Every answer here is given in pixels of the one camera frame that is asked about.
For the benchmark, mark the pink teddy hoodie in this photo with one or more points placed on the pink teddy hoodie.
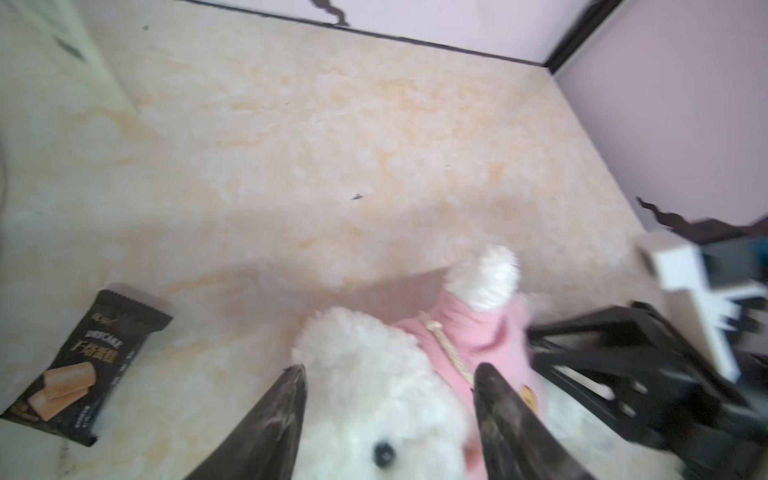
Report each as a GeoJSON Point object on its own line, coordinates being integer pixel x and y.
{"type": "Point", "coordinates": [454, 335]}

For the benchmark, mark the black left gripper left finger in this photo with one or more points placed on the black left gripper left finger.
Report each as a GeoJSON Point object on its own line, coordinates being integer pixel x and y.
{"type": "Point", "coordinates": [264, 444]}

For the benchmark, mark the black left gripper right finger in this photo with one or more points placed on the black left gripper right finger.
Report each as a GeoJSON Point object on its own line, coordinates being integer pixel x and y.
{"type": "Point", "coordinates": [515, 443]}

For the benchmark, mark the black snack packet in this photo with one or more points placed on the black snack packet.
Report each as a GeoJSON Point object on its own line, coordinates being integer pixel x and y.
{"type": "Point", "coordinates": [66, 399]}

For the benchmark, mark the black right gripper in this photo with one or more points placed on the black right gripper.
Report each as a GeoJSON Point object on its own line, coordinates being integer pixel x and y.
{"type": "Point", "coordinates": [661, 400]}

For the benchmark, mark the white teddy bear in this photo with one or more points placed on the white teddy bear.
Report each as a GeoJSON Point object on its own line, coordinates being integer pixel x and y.
{"type": "Point", "coordinates": [375, 409]}

